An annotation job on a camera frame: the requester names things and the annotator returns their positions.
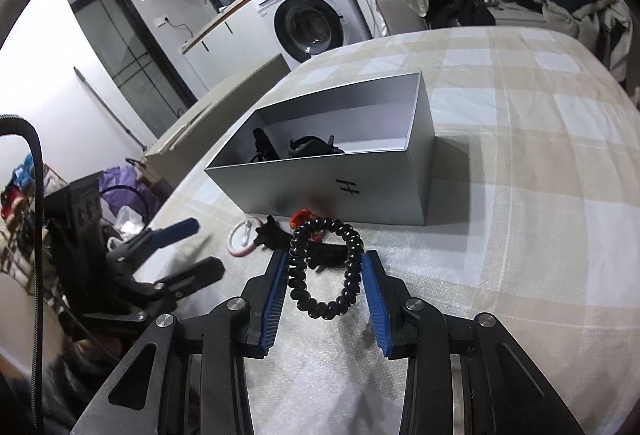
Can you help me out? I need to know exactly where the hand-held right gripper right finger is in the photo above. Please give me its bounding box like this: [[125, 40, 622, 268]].
[[362, 250, 586, 435]]

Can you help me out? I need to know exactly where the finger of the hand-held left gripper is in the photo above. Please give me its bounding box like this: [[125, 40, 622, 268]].
[[107, 217, 201, 263], [142, 256, 226, 302]]

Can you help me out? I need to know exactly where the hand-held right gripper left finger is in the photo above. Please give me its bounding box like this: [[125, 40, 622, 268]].
[[70, 250, 291, 435]]

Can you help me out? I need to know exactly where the black spiral hair tie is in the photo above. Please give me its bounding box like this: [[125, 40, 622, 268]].
[[289, 215, 366, 321]]

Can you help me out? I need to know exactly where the thin red ring bracelet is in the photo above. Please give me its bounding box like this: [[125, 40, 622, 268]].
[[227, 216, 263, 258]]

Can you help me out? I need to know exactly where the grey cardboard box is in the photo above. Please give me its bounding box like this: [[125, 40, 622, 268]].
[[204, 71, 436, 227]]

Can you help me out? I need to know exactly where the person's left hand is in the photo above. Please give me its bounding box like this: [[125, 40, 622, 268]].
[[70, 332, 126, 361]]

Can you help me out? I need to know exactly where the white plastic bag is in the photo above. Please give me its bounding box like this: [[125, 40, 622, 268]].
[[112, 208, 151, 241]]

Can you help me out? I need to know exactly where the purple bag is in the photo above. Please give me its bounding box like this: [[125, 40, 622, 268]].
[[97, 165, 161, 216]]

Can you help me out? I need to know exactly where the translucent foam sheet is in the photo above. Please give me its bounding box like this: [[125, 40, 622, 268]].
[[190, 205, 501, 435]]

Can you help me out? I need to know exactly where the shoe rack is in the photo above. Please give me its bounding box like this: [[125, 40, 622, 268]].
[[0, 152, 66, 296]]

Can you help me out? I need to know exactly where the beige chair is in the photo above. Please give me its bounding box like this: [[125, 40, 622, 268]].
[[145, 52, 291, 156]]

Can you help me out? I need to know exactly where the dark glass door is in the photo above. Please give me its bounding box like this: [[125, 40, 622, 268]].
[[70, 0, 198, 141]]

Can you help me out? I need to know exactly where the white laundry cabinet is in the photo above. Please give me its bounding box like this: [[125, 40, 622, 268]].
[[181, 0, 296, 91]]

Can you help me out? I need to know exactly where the checkered tablecloth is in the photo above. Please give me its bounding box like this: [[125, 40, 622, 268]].
[[145, 25, 640, 435]]

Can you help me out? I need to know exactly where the grey sofa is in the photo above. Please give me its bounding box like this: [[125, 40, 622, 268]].
[[375, 0, 640, 81]]

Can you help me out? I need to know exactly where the grey and white jacket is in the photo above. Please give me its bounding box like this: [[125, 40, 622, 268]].
[[542, 0, 633, 81]]

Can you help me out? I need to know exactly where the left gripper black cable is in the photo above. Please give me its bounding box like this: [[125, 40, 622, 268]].
[[100, 185, 161, 218]]

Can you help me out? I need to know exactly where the grey mop handle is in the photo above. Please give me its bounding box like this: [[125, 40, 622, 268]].
[[74, 66, 146, 151]]

